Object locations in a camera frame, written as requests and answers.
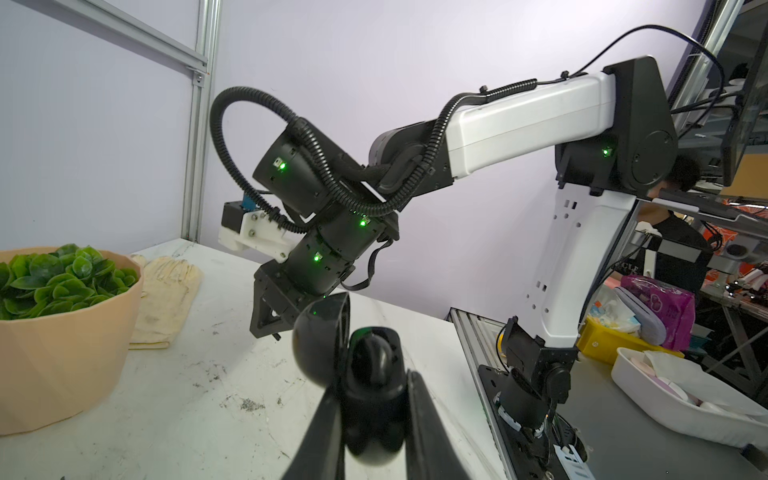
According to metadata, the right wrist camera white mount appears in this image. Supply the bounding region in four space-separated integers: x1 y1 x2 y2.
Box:
218 200 297 263

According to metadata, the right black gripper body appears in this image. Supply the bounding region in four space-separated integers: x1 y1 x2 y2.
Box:
249 261 327 339

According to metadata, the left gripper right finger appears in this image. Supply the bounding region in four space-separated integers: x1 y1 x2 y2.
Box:
406 370 470 480

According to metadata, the black wireless earbud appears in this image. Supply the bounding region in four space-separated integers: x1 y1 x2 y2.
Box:
352 332 393 388

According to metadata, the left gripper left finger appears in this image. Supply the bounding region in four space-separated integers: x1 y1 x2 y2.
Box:
282 388 345 480

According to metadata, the black earbud charging case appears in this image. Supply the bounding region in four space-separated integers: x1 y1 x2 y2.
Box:
293 293 407 465

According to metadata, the white plastic tray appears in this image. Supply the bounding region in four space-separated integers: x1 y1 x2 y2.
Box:
611 348 767 450

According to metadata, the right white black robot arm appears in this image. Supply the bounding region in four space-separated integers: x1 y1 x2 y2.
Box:
214 8 635 479

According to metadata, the beige work glove on table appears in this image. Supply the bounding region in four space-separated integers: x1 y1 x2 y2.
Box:
129 255 203 350

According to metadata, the potted green plant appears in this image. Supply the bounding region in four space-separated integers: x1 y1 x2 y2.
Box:
1 278 144 436

